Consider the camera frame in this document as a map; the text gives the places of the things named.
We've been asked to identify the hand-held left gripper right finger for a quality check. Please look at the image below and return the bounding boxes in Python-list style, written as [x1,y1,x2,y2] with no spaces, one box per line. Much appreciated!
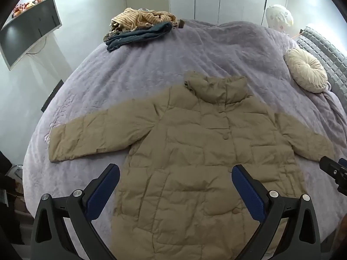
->
[232,164,322,260]

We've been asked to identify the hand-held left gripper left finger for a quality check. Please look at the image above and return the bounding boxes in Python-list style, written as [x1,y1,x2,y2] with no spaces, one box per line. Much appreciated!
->
[30,163,120,260]

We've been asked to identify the khaki puffer jacket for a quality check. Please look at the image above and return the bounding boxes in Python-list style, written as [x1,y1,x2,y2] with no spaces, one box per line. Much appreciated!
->
[48,72,334,260]

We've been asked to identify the person's right forearm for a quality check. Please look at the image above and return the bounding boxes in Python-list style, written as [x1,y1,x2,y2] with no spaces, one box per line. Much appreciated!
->
[335,214,347,252]

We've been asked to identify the dark cloth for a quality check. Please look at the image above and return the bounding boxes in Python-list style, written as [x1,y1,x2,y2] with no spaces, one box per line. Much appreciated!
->
[0,149,25,247]

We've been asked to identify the round cream pleated pillow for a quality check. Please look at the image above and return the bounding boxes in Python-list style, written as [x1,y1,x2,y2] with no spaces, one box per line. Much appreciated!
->
[284,47,328,93]

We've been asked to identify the grey quilted headboard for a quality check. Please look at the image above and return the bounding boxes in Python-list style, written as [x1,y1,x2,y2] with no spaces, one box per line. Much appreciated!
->
[295,26,347,106]

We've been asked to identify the purple embossed blanket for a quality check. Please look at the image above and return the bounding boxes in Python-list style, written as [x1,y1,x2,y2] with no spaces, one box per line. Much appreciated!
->
[23,19,347,260]

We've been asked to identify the grey brown patterned garment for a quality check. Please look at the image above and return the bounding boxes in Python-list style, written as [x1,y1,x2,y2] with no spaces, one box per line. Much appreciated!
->
[102,29,121,43]

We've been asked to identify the white floral bag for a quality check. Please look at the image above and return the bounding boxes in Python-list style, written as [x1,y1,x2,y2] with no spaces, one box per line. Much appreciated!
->
[265,4,294,32]

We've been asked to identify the blue jeans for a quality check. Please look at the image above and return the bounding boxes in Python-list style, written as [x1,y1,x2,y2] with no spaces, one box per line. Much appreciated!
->
[104,22,172,52]

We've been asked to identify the beige striped garment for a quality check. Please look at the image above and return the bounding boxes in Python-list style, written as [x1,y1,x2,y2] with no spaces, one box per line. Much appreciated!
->
[110,8,177,33]

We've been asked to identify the white wardrobe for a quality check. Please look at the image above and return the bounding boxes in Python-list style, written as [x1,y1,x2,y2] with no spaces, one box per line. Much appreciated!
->
[168,0,272,28]

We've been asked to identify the orange artificial flowers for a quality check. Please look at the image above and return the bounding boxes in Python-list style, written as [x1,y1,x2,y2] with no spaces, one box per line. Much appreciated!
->
[12,0,44,16]

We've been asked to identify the black wall panel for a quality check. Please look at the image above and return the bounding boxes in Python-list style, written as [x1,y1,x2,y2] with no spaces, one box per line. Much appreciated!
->
[41,79,64,113]

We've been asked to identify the thin television cable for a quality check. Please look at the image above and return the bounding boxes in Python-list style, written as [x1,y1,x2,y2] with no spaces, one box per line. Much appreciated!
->
[27,36,48,55]

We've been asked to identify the wall-mounted television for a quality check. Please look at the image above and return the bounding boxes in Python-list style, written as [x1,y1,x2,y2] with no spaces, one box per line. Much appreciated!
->
[0,0,61,71]

